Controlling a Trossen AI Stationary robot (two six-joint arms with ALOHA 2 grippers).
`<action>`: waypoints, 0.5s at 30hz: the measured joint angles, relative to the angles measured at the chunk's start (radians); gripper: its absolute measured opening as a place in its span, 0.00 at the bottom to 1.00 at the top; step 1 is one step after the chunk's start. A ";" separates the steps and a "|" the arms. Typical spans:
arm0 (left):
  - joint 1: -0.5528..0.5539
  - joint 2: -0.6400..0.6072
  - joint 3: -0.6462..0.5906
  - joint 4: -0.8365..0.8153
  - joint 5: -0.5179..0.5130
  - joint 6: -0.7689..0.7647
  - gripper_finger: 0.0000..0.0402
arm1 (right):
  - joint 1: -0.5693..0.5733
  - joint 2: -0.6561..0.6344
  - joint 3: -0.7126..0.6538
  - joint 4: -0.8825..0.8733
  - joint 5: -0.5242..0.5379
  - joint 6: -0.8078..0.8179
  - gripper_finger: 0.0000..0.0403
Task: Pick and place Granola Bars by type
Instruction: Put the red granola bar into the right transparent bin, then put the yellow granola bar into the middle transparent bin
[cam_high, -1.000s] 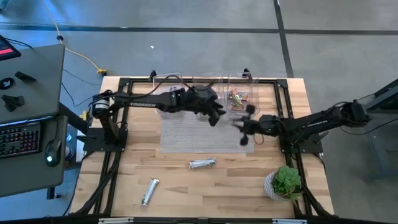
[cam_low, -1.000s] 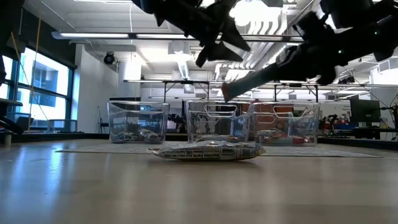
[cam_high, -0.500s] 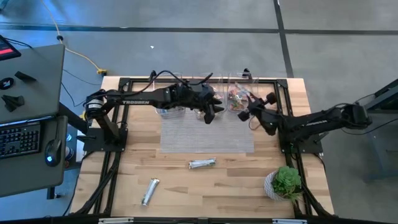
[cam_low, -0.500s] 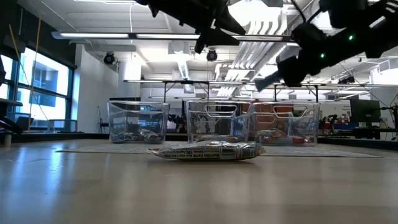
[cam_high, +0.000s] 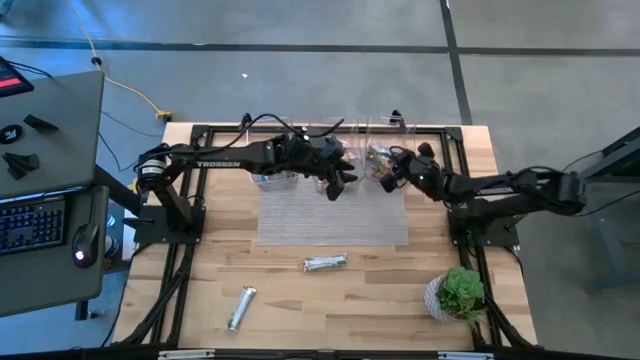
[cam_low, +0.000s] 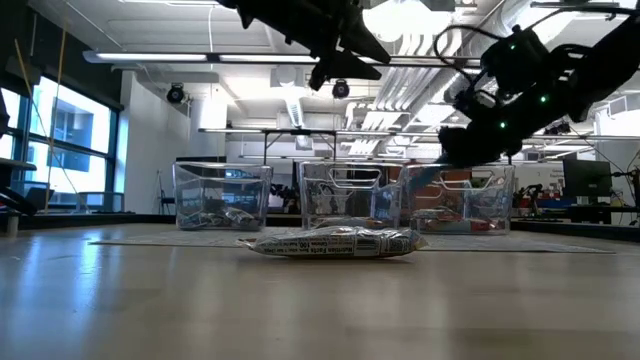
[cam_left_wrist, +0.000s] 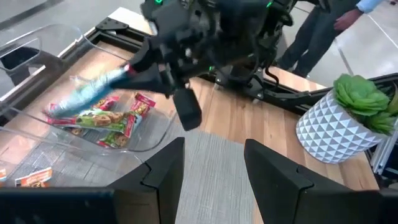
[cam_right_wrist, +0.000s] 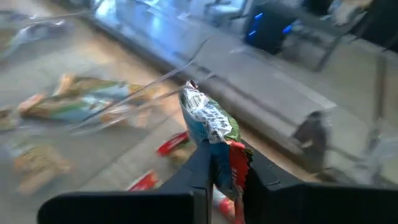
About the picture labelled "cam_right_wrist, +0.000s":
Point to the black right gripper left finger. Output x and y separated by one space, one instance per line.
200 180

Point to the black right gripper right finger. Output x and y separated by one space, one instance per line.
267 186

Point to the grey woven placemat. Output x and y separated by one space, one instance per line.
102 161

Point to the black computer blue lights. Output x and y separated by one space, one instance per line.
267 34

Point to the orange-labelled granola bar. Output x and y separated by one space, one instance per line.
46 107
84 88

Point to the black frame clamp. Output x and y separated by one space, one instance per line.
311 140

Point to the silver-backed granola bar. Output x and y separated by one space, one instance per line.
31 37

